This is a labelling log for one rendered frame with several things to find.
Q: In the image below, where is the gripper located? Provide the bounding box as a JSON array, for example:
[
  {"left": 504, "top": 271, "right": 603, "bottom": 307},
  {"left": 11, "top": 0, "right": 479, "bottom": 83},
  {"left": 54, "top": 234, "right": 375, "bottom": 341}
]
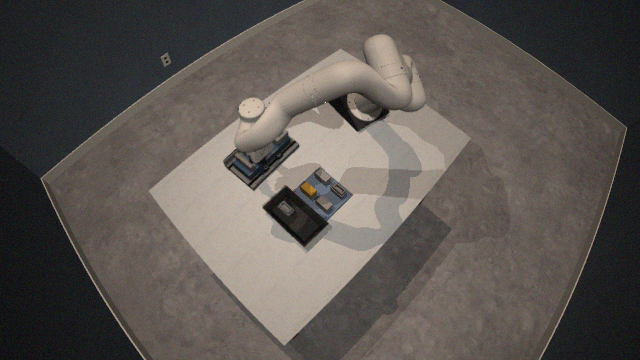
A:
[{"left": 246, "top": 142, "right": 274, "bottom": 166}]

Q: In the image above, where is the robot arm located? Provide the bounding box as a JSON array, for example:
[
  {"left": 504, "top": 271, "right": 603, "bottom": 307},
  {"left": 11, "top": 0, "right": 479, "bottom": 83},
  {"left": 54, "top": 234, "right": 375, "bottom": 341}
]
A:
[{"left": 234, "top": 34, "right": 426, "bottom": 153}]

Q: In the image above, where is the orange rectangular block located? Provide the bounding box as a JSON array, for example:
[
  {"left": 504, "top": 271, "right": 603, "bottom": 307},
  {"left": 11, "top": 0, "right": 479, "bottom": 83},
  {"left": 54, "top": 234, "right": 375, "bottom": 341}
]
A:
[{"left": 301, "top": 182, "right": 317, "bottom": 199}]

